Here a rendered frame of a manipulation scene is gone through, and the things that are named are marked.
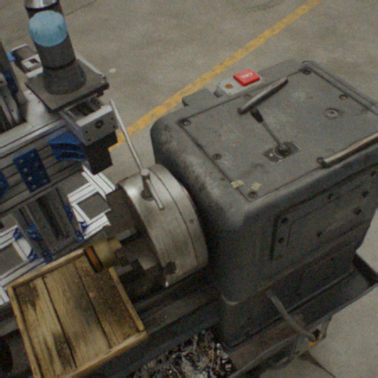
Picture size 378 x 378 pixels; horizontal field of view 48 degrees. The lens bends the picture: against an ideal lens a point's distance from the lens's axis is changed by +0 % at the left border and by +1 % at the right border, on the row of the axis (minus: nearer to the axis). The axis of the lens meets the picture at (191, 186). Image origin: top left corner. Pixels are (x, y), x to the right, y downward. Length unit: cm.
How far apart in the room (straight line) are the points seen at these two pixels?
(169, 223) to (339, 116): 55
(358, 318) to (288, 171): 136
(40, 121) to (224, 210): 86
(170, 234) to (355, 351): 140
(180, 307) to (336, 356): 109
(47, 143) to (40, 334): 67
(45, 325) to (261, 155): 76
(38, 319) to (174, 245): 50
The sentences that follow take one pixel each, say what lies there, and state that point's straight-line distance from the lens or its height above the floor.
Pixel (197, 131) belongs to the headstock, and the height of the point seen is 126.
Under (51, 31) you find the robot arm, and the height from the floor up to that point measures 138.
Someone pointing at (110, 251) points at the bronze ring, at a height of 111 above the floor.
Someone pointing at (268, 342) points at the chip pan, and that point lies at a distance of 160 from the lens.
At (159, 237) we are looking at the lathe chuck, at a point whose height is 119.
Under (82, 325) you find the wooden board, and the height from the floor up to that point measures 89.
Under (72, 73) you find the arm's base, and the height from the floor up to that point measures 122.
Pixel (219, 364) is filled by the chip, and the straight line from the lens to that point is 154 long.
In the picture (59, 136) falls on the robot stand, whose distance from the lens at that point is 162.
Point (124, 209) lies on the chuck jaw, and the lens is 114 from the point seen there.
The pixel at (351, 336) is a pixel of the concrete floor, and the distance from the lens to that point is 227.
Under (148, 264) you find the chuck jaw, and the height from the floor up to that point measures 112.
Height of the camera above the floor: 202
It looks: 48 degrees down
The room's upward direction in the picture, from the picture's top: 5 degrees counter-clockwise
